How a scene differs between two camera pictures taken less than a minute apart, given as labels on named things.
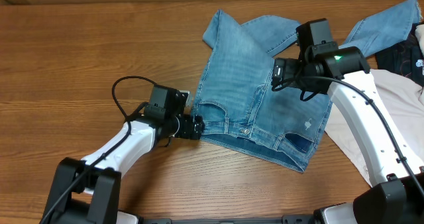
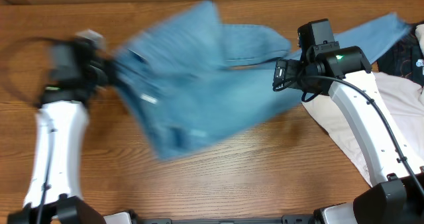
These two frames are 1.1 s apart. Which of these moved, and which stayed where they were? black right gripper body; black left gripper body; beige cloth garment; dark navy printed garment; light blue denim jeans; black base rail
Moved: light blue denim jeans; black left gripper body
Stayed: black right gripper body; black base rail; beige cloth garment; dark navy printed garment
